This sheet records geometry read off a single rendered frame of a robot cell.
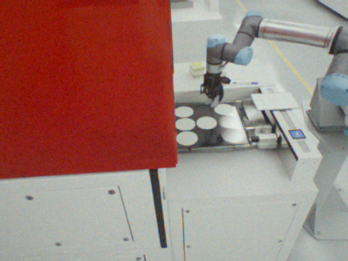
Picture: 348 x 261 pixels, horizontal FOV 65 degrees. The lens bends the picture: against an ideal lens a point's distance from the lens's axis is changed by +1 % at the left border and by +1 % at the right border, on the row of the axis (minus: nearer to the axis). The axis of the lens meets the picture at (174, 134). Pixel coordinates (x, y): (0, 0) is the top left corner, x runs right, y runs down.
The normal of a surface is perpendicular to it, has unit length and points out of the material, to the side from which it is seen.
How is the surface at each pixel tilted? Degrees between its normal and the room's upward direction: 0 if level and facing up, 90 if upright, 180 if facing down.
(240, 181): 0
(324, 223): 0
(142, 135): 90
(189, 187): 0
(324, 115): 46
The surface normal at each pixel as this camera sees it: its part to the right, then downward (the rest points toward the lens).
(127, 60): 0.04, 0.65
